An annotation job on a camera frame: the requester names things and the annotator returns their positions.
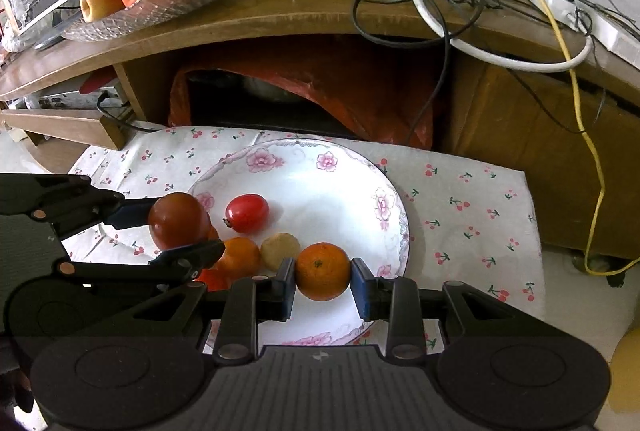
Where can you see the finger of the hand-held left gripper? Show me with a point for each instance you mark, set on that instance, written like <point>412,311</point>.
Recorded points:
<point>197,253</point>
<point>131,215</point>

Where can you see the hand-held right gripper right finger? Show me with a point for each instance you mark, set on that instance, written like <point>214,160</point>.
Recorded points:
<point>361,286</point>

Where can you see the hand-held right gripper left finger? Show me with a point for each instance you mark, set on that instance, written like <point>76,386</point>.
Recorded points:
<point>287,283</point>

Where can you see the small round red tomato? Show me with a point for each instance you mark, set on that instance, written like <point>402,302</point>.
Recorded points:
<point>212,280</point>

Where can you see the brown kiwi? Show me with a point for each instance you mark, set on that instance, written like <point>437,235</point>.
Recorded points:
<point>281,252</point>

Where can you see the large dark red tomato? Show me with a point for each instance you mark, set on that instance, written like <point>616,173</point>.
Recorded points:
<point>179,221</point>

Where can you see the oval red tomato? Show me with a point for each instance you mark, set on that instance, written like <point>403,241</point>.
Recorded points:
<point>246,212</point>

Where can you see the white floral plate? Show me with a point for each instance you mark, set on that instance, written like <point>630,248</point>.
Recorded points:
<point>320,196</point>

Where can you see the cherry print tablecloth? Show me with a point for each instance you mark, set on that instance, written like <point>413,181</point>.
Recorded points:
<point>465,231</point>

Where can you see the silver set-top box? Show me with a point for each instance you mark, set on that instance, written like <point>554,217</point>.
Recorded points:
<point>65,100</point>

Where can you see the wooden cabinet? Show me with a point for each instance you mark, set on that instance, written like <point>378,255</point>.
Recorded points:
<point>500,121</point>

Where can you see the yellow bin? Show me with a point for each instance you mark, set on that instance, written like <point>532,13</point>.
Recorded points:
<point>629,376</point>

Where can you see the white power strip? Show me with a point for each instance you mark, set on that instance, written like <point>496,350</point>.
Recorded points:
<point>615,31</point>

